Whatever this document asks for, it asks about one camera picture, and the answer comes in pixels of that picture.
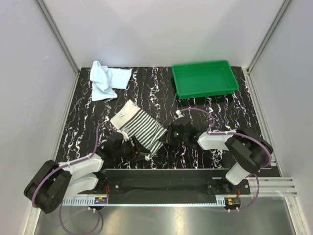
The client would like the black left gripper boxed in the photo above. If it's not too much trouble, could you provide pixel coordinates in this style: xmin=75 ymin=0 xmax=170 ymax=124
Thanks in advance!
xmin=113 ymin=136 xmax=150 ymax=163

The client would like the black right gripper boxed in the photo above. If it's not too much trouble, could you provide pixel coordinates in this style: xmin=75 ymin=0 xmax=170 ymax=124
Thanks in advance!
xmin=159 ymin=123 xmax=188 ymax=146

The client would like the green white striped towel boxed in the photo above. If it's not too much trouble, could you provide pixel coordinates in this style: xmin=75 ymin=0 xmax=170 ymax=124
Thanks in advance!
xmin=110 ymin=100 xmax=167 ymax=161

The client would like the light blue towel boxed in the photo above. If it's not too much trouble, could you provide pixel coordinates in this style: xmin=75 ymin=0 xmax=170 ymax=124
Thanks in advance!
xmin=89 ymin=61 xmax=132 ymax=101

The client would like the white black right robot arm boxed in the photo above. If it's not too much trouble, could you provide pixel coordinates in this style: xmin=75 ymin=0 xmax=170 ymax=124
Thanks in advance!
xmin=159 ymin=118 xmax=273 ymax=194

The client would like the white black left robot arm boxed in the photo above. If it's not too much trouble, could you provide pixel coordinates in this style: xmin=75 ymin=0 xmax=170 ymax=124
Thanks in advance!
xmin=23 ymin=133 xmax=151 ymax=214

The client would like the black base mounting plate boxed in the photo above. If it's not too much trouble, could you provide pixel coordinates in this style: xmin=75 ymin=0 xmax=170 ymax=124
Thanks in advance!
xmin=77 ymin=168 xmax=250 ymax=204

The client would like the green plastic tray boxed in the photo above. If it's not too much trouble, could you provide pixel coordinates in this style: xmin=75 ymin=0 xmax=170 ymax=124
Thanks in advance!
xmin=172 ymin=60 xmax=239 ymax=99

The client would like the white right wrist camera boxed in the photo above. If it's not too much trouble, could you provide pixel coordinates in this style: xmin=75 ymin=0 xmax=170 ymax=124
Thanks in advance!
xmin=174 ymin=110 xmax=184 ymax=120

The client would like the left cable junction box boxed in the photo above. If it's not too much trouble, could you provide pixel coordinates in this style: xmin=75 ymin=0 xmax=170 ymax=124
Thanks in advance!
xmin=94 ymin=197 xmax=107 ymax=205

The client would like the cable junction box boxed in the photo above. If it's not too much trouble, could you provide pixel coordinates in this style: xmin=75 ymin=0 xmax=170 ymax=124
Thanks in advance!
xmin=94 ymin=197 xmax=107 ymax=205
xmin=226 ymin=197 xmax=241 ymax=207

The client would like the right cable junction box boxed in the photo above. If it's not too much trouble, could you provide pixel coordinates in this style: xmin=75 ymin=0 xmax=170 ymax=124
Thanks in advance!
xmin=226 ymin=197 xmax=241 ymax=207

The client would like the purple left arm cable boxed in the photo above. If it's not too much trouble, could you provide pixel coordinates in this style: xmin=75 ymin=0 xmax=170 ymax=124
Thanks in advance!
xmin=31 ymin=122 xmax=118 ymax=233

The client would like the aluminium frame rail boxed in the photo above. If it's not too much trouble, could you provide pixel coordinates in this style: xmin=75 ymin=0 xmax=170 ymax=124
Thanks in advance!
xmin=33 ymin=177 xmax=298 ymax=196

